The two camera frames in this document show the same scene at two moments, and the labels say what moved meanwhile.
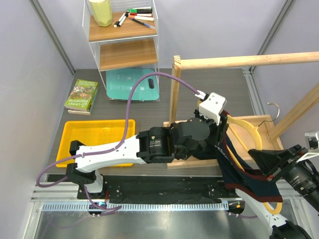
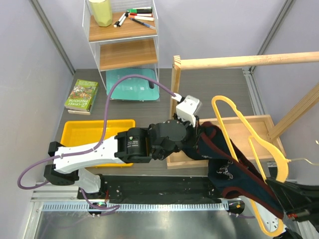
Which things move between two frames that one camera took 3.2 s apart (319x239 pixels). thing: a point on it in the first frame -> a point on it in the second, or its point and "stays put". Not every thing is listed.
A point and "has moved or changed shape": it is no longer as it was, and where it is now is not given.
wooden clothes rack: (260, 133) stays put
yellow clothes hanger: (272, 210) has moved or changed shape
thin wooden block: (81, 112) stays put
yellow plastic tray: (90, 132) stays put
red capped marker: (141, 14) stays put
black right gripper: (268, 159) -> (300, 200)
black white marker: (123, 20) stays put
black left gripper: (218, 129) -> (195, 130)
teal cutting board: (120, 83) stays put
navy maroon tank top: (239, 173) has moved or changed shape
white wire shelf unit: (123, 37) stays put
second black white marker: (117, 23) stays put
